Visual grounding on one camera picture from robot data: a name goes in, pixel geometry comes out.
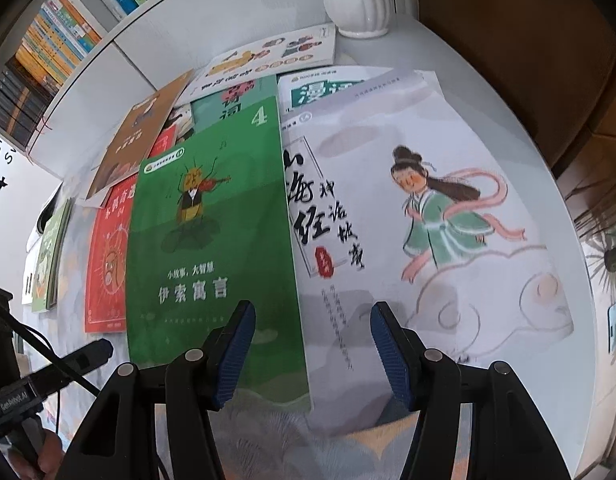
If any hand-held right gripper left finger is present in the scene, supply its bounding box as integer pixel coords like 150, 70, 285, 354
52, 300, 257, 480

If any brown book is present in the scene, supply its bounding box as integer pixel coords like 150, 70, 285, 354
85, 69, 196, 201

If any white book with grey clouds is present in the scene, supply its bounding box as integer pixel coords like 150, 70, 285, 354
280, 67, 575, 426

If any white bookshelf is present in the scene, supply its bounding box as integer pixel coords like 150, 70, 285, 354
0, 0, 419, 181

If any person's left hand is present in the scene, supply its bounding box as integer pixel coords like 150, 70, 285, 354
10, 432, 66, 480

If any white book with yellow cartoons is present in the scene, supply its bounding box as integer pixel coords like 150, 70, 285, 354
180, 24, 337, 108

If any row of colourful books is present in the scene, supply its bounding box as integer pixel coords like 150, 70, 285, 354
15, 0, 269, 91

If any white book with black bars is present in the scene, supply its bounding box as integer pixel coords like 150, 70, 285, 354
22, 240, 41, 306

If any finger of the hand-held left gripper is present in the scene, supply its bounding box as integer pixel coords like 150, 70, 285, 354
38, 338, 113, 396

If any green leafy plant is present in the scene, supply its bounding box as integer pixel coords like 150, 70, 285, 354
570, 180, 616, 281

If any thin green illustrated book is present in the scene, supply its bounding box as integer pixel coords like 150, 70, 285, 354
32, 199, 74, 312

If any white book with green title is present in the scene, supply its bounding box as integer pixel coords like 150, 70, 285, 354
277, 67, 369, 117

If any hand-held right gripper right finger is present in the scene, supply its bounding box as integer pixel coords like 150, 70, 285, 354
370, 301, 574, 480

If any open white book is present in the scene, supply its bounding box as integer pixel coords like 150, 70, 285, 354
28, 182, 63, 251

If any black cable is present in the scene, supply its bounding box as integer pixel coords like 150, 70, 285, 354
0, 290, 101, 396

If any green book with red flower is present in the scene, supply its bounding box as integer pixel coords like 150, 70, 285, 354
190, 76, 279, 133

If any brown wooden cabinet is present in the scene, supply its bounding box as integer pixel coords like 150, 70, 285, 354
415, 0, 616, 176

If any row of dark books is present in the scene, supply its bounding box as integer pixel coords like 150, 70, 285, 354
0, 65, 58, 146

